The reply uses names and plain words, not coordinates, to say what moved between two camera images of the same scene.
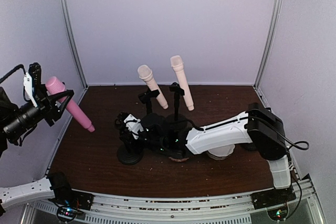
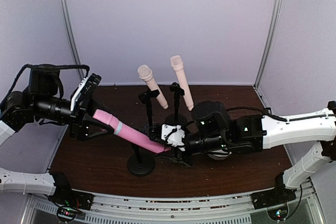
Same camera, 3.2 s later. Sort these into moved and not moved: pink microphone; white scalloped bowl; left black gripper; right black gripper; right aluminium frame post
Moved: left black gripper; pink microphone; right black gripper
Not moved: right aluminium frame post; white scalloped bowl
